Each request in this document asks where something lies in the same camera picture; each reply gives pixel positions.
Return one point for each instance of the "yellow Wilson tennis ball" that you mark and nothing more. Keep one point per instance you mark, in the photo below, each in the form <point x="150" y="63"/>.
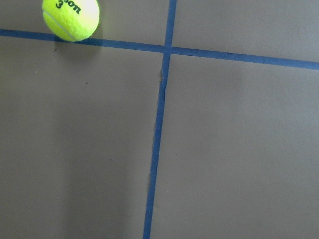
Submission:
<point x="71" y="20"/>

